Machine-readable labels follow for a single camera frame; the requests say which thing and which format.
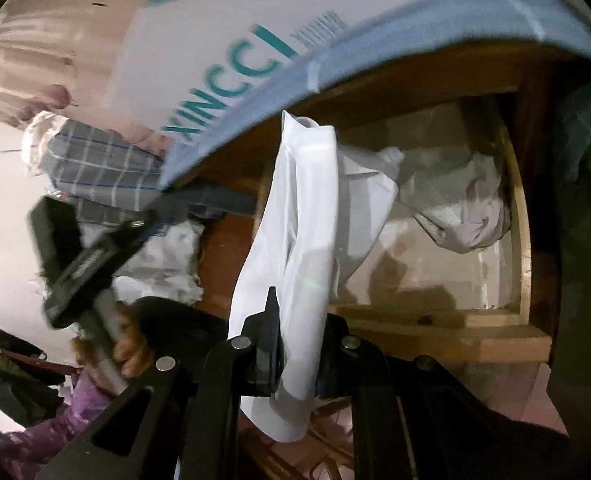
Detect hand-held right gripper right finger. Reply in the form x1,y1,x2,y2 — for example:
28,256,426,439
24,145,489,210
317,312,591,480

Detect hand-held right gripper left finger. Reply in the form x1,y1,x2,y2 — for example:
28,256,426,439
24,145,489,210
36,287,282,480

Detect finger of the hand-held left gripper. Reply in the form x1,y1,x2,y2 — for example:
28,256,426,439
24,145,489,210
93,207,162,271

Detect wooden drawer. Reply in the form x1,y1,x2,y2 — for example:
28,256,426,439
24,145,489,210
253,90,553,363

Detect white shirt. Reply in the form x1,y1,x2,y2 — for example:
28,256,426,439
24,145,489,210
227,110,401,443

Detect grey underwear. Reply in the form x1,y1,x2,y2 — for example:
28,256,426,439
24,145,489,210
398,152,512,255

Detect white cardboard box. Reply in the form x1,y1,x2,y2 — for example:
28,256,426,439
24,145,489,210
108,0,463,148

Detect person's left forearm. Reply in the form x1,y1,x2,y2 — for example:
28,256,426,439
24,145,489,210
0,365,121,480

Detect person's left hand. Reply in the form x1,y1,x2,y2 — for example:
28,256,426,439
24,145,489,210
112,302,154,378

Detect white plastic bag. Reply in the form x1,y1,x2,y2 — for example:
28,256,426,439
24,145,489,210
116,220,206,306

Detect plaid cloth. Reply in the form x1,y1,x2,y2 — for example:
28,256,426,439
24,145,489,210
40,120,167,223

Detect white frilly cloth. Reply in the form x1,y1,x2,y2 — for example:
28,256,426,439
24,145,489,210
20,112,69,176

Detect dark patterned cloth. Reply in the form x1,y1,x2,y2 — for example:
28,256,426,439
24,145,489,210
0,320,79,423

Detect leaf print curtain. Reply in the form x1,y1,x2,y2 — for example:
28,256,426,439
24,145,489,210
0,0,176,156

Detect wooden cabinet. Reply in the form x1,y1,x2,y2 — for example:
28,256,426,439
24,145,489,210
176,40,576,480

